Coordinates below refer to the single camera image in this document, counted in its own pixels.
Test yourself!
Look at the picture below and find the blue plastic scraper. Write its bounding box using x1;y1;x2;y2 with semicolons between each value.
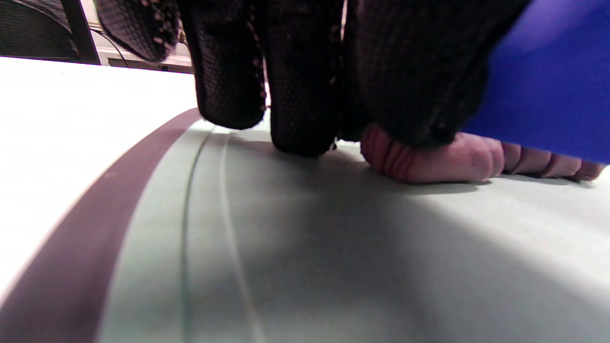
465;0;610;165

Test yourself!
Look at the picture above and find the green cutting board grey rim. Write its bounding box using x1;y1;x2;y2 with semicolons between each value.
0;107;610;343

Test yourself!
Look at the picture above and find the person's left hand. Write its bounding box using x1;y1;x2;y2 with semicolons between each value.
95;0;529;158

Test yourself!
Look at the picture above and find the purple plasticine roll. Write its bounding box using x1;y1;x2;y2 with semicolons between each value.
361;123;505;184

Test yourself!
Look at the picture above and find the row of purple plasticine flakes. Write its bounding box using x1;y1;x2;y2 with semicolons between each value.
500;141;607;182

